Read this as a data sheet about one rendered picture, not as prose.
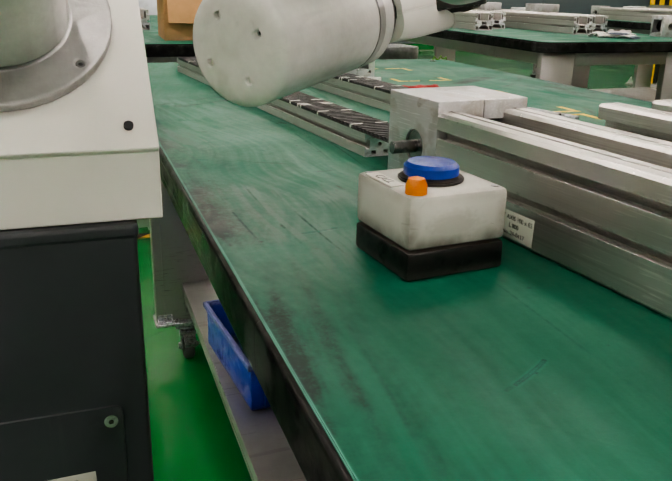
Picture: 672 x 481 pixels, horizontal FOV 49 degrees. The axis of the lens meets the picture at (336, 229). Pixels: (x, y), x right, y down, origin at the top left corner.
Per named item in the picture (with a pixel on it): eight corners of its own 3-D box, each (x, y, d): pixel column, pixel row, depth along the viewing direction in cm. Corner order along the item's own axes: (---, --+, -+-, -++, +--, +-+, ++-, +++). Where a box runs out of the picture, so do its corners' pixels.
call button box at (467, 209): (354, 246, 57) (356, 167, 55) (459, 232, 61) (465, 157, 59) (406, 283, 50) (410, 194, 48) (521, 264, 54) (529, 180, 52)
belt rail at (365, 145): (177, 71, 170) (176, 58, 169) (194, 70, 171) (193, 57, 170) (364, 157, 87) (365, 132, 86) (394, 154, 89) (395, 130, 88)
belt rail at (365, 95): (255, 69, 177) (255, 56, 176) (271, 68, 179) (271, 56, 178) (496, 146, 95) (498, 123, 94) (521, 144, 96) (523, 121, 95)
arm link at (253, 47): (272, -15, 62) (319, 87, 63) (161, 6, 51) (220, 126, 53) (347, -65, 56) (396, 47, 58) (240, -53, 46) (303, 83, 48)
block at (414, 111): (365, 183, 75) (368, 90, 72) (466, 173, 80) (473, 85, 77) (410, 206, 68) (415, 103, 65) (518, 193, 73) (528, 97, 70)
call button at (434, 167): (392, 182, 54) (393, 156, 54) (438, 178, 56) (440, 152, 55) (420, 196, 51) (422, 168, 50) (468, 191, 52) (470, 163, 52)
